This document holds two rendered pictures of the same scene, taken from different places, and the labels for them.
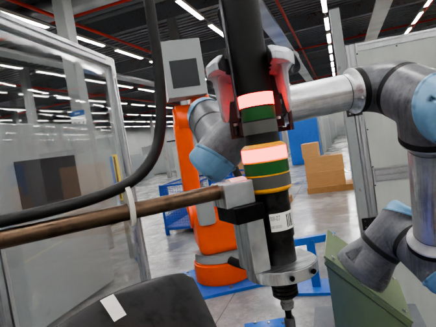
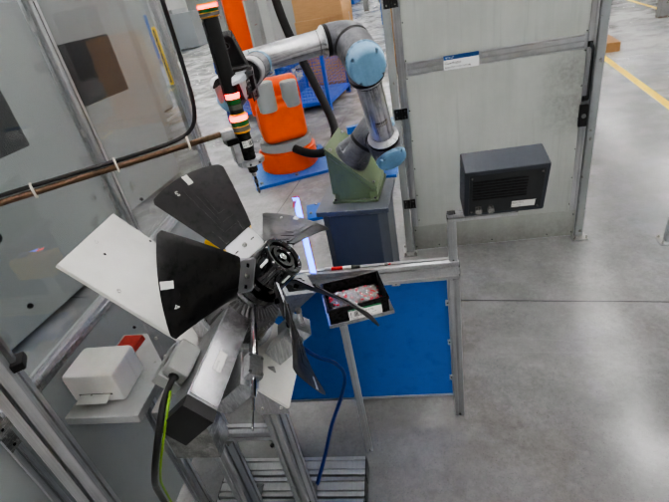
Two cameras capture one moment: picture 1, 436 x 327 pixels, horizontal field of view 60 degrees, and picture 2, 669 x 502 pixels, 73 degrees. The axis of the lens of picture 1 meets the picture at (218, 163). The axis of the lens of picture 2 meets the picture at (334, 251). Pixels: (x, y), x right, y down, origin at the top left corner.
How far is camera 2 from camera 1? 0.83 m
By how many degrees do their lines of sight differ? 28
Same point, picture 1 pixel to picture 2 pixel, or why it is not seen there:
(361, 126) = (396, 19)
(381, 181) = (412, 75)
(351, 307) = (341, 180)
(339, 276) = (334, 161)
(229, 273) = (294, 161)
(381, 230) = (359, 130)
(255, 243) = (236, 152)
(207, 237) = (270, 126)
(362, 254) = (348, 146)
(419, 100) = (347, 60)
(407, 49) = not seen: outside the picture
